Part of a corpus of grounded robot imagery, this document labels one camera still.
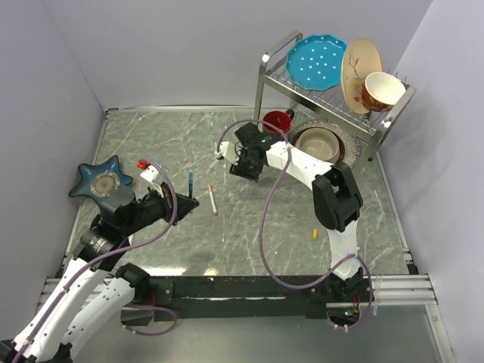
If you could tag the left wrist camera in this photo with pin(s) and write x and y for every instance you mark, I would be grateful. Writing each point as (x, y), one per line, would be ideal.
(153, 173)

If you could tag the blue polka-dot plate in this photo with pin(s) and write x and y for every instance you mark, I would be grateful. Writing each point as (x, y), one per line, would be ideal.
(314, 63)

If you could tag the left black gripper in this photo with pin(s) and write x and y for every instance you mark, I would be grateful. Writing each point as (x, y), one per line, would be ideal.
(167, 200)

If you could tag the red white bowl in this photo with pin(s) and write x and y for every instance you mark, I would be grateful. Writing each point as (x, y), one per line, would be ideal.
(381, 91)

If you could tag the red black mug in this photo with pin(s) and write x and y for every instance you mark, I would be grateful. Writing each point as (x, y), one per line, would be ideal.
(277, 119)

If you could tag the blue marker pen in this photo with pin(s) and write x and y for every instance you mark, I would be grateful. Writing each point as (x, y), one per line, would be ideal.
(190, 184)

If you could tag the blue star-shaped dish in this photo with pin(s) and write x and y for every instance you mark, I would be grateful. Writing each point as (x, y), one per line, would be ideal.
(96, 181)

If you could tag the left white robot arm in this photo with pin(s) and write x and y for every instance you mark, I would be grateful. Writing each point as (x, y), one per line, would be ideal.
(66, 320)

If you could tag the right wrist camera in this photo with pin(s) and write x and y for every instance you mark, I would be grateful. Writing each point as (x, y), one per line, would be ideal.
(228, 151)

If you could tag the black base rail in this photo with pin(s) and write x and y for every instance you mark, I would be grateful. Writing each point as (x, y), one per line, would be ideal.
(244, 296)

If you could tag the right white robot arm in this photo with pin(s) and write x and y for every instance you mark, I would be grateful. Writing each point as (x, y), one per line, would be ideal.
(337, 202)

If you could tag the beige bowl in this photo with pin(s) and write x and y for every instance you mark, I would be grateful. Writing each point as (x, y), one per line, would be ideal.
(317, 145)

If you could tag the steel dish rack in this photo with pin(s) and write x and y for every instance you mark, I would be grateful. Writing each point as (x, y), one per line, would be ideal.
(370, 130)

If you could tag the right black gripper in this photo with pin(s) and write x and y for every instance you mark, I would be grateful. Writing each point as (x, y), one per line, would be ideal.
(240, 171)

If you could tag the cream floral plate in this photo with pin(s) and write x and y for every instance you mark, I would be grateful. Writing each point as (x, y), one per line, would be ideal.
(361, 58)

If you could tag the dark red plate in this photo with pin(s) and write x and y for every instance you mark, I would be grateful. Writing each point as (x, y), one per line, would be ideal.
(340, 151)

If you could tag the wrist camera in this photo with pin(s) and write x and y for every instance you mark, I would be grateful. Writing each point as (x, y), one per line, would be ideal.
(228, 151)
(153, 173)

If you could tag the white orange-tipped marker pen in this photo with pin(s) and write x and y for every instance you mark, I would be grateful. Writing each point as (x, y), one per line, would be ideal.
(213, 203)

